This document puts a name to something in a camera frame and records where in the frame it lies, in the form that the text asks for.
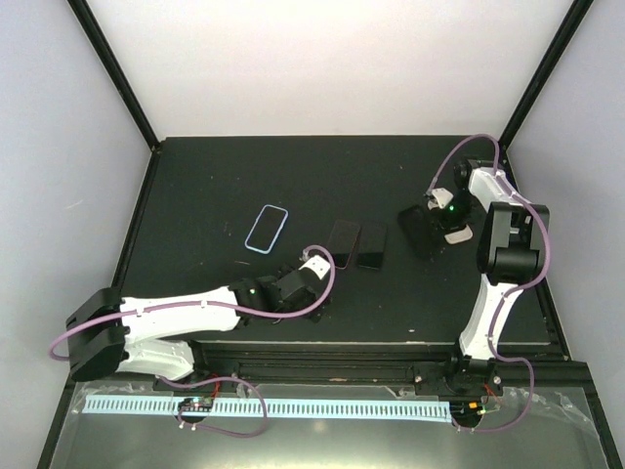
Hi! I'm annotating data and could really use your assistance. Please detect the black case magenta rim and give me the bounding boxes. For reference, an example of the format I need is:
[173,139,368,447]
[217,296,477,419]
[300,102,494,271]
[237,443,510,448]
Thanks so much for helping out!
[325,220,360,270]

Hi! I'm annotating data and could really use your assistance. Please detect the bare black phone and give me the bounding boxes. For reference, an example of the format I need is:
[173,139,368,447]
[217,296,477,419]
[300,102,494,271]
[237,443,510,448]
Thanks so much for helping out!
[356,222,388,270]

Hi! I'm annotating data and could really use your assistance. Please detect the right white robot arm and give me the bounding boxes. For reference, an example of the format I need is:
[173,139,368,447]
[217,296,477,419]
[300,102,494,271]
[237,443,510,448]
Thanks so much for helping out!
[427,159,551,396]

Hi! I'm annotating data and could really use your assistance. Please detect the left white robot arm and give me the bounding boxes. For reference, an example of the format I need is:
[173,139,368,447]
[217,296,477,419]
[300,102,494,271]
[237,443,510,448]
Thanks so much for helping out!
[50,245,336,390]

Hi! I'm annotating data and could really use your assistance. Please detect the black foam table mat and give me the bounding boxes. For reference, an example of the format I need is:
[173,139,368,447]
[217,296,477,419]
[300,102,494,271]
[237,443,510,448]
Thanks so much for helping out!
[105,136,563,345]

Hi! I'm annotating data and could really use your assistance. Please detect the left circuit board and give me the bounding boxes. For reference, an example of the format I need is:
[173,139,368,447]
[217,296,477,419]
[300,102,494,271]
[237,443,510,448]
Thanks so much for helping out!
[178,397,213,412]

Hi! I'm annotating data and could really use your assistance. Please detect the circuit board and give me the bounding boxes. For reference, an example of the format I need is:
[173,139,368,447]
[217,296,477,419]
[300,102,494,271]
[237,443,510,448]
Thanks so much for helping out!
[449,402,487,416]
[178,397,213,412]

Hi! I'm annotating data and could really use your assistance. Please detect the right circuit board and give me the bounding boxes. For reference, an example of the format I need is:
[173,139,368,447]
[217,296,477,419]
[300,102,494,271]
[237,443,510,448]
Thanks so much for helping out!
[449,402,487,416]

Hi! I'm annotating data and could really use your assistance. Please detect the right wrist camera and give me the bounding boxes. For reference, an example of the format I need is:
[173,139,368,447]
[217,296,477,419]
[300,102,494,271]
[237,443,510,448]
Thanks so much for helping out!
[427,188,454,210]

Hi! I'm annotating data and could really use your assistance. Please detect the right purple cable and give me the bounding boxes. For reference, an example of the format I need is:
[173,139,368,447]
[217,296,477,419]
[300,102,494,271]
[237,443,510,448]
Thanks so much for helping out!
[432,134,553,435]

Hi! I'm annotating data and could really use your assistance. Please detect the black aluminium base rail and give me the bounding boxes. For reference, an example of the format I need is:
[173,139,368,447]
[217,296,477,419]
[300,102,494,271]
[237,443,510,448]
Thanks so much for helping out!
[72,341,595,392]

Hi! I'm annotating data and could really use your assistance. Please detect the white slotted cable duct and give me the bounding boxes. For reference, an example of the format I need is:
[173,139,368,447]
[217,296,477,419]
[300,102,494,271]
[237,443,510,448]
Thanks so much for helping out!
[82,395,452,423]

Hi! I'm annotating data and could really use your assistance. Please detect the right black frame post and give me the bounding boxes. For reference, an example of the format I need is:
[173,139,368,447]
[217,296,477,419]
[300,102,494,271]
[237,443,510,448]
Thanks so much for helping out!
[499,0,594,150]

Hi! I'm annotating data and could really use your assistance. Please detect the black frame post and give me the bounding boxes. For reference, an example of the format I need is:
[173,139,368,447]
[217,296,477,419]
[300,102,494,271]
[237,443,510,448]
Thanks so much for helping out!
[67,0,160,150]
[499,0,594,150]

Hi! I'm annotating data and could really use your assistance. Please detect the left black frame post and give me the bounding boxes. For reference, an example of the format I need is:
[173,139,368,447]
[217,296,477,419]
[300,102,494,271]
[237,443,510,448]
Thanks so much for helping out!
[67,0,160,150]

